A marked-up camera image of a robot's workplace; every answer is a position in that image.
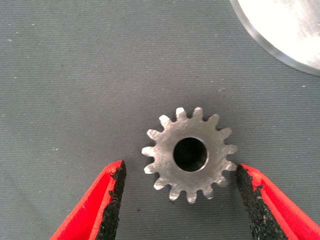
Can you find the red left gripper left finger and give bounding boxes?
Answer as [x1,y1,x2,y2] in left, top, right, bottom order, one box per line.
[49,159,127,240]

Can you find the round metal carrier plate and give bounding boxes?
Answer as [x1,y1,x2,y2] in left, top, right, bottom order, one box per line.
[229,0,320,77]

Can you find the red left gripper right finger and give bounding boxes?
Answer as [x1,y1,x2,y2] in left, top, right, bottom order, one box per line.
[235,163,320,240]

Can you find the small steel planetary gear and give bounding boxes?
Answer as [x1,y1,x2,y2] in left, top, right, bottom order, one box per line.
[141,106,239,205]

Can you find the dark grey table cloth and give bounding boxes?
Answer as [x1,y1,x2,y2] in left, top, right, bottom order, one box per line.
[0,0,320,240]

